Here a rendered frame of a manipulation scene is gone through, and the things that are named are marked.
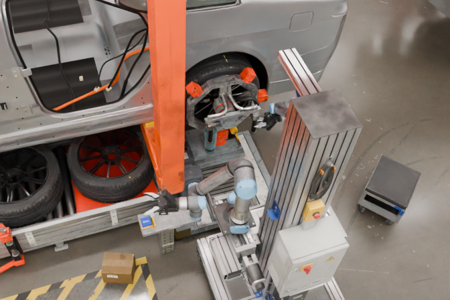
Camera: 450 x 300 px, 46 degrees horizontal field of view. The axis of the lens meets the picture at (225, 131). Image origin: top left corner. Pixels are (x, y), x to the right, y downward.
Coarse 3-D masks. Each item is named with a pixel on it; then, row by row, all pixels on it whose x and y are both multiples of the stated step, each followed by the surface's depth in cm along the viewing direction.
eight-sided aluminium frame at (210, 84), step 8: (208, 80) 374; (216, 80) 376; (224, 80) 379; (232, 80) 376; (240, 80) 378; (208, 88) 372; (248, 88) 388; (256, 88) 392; (192, 96) 380; (200, 96) 376; (256, 96) 398; (192, 104) 380; (248, 104) 410; (192, 112) 387; (192, 120) 394; (240, 120) 415; (200, 128) 405; (224, 128) 416
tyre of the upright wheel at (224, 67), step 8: (216, 56) 382; (224, 56) 383; (232, 56) 386; (240, 56) 393; (200, 64) 379; (208, 64) 377; (216, 64) 377; (224, 64) 377; (232, 64) 379; (240, 64) 384; (248, 64) 396; (192, 72) 379; (200, 72) 375; (208, 72) 374; (216, 72) 375; (224, 72) 378; (232, 72) 381; (240, 72) 384; (192, 80) 376; (200, 80) 376; (256, 80) 397
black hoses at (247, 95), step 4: (244, 92) 381; (248, 92) 379; (236, 96) 385; (240, 96) 380; (244, 96) 379; (248, 96) 378; (252, 96) 380; (236, 100) 383; (240, 100) 381; (244, 100) 378; (256, 100) 384
